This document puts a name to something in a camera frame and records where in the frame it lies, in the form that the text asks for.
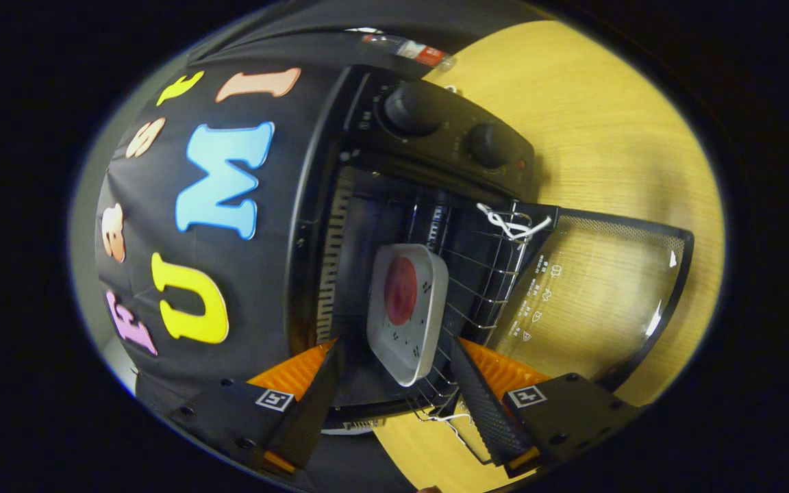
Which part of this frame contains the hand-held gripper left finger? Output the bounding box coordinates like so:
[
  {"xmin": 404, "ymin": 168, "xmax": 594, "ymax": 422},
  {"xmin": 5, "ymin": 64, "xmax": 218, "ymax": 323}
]
[{"xmin": 167, "ymin": 340, "xmax": 342, "ymax": 479}]

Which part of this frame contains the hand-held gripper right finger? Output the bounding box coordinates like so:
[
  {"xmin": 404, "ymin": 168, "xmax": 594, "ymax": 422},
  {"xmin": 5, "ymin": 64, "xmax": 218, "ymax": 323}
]
[{"xmin": 449, "ymin": 337, "xmax": 643, "ymax": 480}]

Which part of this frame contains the white rectangular plate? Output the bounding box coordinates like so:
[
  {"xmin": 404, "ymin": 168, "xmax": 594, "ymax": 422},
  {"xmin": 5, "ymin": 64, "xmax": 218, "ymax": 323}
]
[{"xmin": 366, "ymin": 244, "xmax": 449, "ymax": 388}]

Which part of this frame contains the pink round food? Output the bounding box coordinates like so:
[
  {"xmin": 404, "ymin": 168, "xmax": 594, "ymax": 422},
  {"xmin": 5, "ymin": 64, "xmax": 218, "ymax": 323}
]
[{"xmin": 384, "ymin": 257, "xmax": 418, "ymax": 327}]

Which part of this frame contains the black toaster oven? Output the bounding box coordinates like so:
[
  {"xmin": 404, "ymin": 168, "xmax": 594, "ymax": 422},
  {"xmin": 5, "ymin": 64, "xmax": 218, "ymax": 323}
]
[{"xmin": 284, "ymin": 65, "xmax": 695, "ymax": 429}]

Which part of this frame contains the plastic bottle with red label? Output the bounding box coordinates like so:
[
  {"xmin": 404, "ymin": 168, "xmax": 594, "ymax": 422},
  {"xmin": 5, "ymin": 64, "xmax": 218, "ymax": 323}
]
[{"xmin": 360, "ymin": 33, "xmax": 457, "ymax": 73}]

